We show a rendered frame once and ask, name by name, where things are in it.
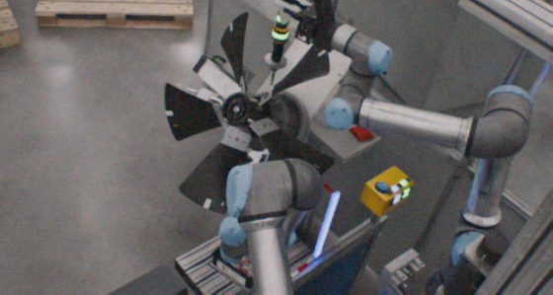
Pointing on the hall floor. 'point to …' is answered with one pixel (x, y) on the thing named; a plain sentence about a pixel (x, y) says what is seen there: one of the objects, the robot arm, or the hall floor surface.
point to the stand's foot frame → (197, 271)
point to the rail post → (362, 263)
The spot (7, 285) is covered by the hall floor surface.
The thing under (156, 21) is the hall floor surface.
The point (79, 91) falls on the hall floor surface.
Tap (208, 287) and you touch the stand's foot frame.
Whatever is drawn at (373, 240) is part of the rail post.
